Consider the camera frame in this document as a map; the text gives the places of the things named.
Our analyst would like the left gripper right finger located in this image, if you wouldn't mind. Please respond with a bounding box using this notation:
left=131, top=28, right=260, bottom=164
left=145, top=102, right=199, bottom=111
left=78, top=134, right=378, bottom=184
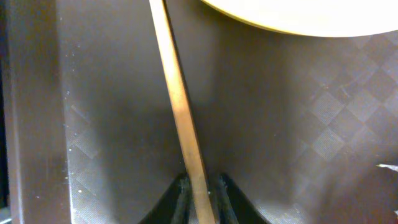
left=216, top=174, right=267, bottom=224

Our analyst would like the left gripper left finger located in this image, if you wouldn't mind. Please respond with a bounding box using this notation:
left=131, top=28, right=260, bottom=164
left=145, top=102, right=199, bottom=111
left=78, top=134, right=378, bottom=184
left=139, top=174, right=192, bottom=224

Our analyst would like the wooden chopstick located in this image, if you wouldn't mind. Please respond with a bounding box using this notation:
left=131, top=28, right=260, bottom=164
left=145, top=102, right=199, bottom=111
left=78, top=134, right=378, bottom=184
left=149, top=0, right=216, bottom=224

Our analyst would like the dark brown serving tray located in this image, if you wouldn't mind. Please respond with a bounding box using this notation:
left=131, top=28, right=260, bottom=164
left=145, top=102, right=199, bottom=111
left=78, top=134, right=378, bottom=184
left=1, top=1, right=397, bottom=223

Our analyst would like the yellow plate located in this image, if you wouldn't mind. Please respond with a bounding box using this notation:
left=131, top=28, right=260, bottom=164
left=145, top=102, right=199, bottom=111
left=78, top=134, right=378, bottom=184
left=203, top=0, right=397, bottom=37

